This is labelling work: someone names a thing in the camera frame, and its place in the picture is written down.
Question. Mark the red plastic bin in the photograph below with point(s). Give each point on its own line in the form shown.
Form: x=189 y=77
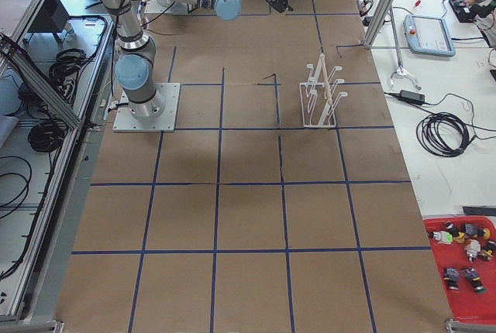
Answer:
x=464 y=251

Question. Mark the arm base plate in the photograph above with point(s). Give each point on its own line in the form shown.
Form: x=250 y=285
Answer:
x=158 y=114

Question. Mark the black power adapter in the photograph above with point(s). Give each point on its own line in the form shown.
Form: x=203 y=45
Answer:
x=411 y=97

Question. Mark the blue teach pendant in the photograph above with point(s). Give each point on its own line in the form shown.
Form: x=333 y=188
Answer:
x=428 y=35

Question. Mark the white wire cup rack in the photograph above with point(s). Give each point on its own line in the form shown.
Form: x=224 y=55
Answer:
x=319 y=96

